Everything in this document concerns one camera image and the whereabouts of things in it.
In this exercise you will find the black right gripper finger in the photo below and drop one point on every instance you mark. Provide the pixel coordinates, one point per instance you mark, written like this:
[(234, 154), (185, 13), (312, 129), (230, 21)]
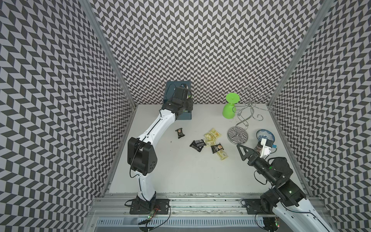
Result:
[(245, 150), (244, 156)]

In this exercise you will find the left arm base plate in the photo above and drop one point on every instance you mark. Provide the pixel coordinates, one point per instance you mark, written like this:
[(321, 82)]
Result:
[(141, 207)]

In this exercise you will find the black cookie packet barcode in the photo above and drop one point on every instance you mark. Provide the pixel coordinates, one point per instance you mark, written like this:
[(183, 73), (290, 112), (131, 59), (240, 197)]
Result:
[(198, 145)]

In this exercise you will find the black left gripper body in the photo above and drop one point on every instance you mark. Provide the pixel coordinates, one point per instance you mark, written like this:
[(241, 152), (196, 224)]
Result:
[(187, 104)]

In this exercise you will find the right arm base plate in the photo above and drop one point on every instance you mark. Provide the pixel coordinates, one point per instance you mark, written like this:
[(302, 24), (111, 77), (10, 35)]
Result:
[(257, 206)]

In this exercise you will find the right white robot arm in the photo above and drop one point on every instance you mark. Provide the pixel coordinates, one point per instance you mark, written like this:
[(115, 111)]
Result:
[(284, 199)]

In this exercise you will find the yellow cookie packet middle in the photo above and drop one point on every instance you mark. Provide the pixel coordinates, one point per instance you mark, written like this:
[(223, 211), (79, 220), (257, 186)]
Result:
[(209, 139)]

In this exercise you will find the green plastic goblet cup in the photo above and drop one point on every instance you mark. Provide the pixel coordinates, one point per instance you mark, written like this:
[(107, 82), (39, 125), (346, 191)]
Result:
[(229, 109)]

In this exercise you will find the lone black cookie packet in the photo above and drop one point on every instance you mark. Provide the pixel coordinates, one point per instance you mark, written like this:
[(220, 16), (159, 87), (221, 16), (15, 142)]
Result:
[(180, 133)]

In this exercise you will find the blue floral ceramic bowl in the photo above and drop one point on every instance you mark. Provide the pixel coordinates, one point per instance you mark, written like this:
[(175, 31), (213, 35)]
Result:
[(265, 134)]

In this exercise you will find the yellow cookie packet top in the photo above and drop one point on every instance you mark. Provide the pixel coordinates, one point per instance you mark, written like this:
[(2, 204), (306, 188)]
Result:
[(214, 133)]

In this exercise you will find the dark teal drawer box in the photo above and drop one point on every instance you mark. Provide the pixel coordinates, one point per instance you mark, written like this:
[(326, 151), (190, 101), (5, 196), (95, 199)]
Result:
[(169, 92)]

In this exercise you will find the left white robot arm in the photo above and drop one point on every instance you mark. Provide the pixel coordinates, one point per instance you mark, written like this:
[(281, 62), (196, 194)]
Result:
[(142, 156)]

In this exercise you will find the chrome wire hook stand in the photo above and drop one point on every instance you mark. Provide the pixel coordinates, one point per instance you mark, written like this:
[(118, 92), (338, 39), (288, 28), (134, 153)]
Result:
[(237, 134)]

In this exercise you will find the pale yellow cookie packet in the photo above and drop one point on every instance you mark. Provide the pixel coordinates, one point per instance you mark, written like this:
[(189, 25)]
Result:
[(222, 154)]

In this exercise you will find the black cookie packet centre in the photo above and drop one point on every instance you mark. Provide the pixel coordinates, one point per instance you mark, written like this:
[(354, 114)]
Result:
[(216, 148)]

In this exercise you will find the aluminium front rail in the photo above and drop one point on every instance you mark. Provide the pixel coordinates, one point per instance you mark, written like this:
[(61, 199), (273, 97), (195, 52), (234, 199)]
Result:
[(188, 212)]

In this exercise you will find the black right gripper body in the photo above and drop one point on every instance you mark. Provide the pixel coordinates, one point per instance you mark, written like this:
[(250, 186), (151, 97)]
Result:
[(256, 162)]

